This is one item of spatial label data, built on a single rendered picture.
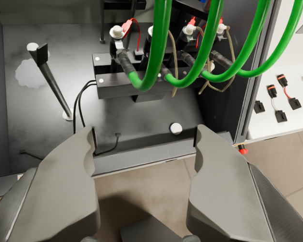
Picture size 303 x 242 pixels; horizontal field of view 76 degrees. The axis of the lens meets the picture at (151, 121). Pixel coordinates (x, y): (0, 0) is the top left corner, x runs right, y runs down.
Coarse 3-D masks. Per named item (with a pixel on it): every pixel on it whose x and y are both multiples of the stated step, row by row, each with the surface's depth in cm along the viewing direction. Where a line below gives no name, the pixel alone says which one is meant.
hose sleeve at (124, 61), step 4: (120, 56) 35; (124, 56) 34; (120, 60) 34; (124, 60) 33; (128, 60) 33; (124, 64) 32; (128, 64) 32; (124, 68) 32; (128, 68) 31; (132, 68) 31; (124, 72) 32; (128, 72) 30; (132, 72) 30; (136, 72) 31
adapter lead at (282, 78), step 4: (280, 76) 63; (284, 76) 63; (280, 80) 63; (284, 80) 62; (284, 84) 63; (284, 88) 63; (288, 96) 63; (292, 100) 61; (296, 100) 61; (292, 104) 62; (296, 104) 61; (300, 104) 61; (292, 108) 62; (296, 108) 61
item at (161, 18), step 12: (156, 0) 15; (168, 0) 15; (156, 12) 16; (168, 12) 16; (156, 24) 16; (168, 24) 16; (156, 36) 17; (156, 48) 18; (156, 60) 19; (156, 72) 20; (132, 84) 28; (144, 84) 22
